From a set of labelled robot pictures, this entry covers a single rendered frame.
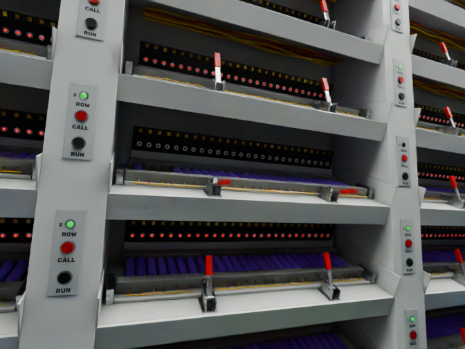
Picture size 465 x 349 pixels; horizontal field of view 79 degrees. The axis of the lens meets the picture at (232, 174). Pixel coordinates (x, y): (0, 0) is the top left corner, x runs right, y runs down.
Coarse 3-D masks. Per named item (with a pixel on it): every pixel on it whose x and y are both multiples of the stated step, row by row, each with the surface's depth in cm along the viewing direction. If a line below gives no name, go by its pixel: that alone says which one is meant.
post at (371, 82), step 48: (336, 0) 90; (384, 0) 73; (384, 48) 71; (336, 96) 86; (384, 96) 70; (336, 144) 84; (384, 144) 69; (336, 240) 81; (384, 240) 67; (384, 336) 65
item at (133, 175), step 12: (132, 180) 51; (144, 180) 52; (156, 180) 52; (168, 180) 53; (180, 180) 54; (192, 180) 54; (204, 180) 55; (240, 180) 58; (252, 180) 59; (264, 180) 61; (288, 192) 60; (312, 192) 63; (360, 192) 69
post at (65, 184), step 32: (64, 0) 46; (128, 0) 62; (64, 32) 45; (64, 64) 44; (96, 64) 46; (64, 96) 44; (64, 128) 44; (96, 128) 45; (64, 160) 43; (96, 160) 45; (64, 192) 43; (96, 192) 44; (96, 224) 44; (32, 256) 40; (96, 256) 43; (32, 288) 40; (96, 288) 43; (32, 320) 39; (64, 320) 41
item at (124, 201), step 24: (120, 168) 50; (264, 168) 74; (288, 168) 76; (312, 168) 79; (120, 192) 46; (144, 192) 48; (168, 192) 50; (192, 192) 52; (240, 192) 57; (384, 192) 67; (120, 216) 46; (144, 216) 47; (168, 216) 49; (192, 216) 50; (216, 216) 52; (240, 216) 53; (264, 216) 55; (288, 216) 57; (312, 216) 59; (336, 216) 61; (360, 216) 63; (384, 216) 66
